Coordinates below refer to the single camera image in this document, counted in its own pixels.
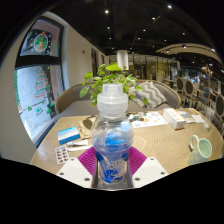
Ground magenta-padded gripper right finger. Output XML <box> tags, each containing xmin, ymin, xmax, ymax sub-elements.
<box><xmin>126</xmin><ymin>146</ymin><xmax>169</xmax><ymax>188</ymax></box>

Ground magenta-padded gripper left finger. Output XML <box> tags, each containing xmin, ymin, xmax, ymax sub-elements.
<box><xmin>56</xmin><ymin>146</ymin><xmax>100</xmax><ymax>189</ymax></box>

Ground clear blue-labelled drink bottle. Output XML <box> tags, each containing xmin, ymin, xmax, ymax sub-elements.
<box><xmin>89</xmin><ymin>83</ymin><xmax>135</xmax><ymax>191</ymax></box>

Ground blister pack of pills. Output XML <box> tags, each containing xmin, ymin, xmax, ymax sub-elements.
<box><xmin>54</xmin><ymin>144</ymin><xmax>71</xmax><ymax>165</ymax></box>

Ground blue and white card box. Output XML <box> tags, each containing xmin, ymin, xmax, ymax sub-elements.
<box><xmin>56</xmin><ymin>125</ymin><xmax>82</xmax><ymax>146</ymax></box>

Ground pale green ceramic mug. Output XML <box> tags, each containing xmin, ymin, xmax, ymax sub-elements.
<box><xmin>188</xmin><ymin>134</ymin><xmax>213</xmax><ymax>165</ymax></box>

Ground white rectangular box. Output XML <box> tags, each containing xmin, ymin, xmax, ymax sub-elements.
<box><xmin>162</xmin><ymin>107</ymin><xmax>187</xmax><ymax>130</ymax></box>

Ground grey curved sofa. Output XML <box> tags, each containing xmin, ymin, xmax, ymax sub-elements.
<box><xmin>54</xmin><ymin>79</ymin><xmax>183</xmax><ymax>116</ymax></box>

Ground clear plastic cup with straw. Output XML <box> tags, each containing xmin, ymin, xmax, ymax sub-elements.
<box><xmin>203</xmin><ymin>106</ymin><xmax>216</xmax><ymax>131</ymax></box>

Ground group of dining chairs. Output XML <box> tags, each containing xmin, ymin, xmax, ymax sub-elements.
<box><xmin>173</xmin><ymin>76</ymin><xmax>224</xmax><ymax>124</ymax></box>

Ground green potted plant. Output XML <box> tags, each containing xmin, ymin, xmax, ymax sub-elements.
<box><xmin>79</xmin><ymin>62</ymin><xmax>150</xmax><ymax>108</ymax></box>

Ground group of ceiling spotlights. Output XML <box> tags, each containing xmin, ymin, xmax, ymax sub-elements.
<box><xmin>103</xmin><ymin>3</ymin><xmax>218</xmax><ymax>54</ymax></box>

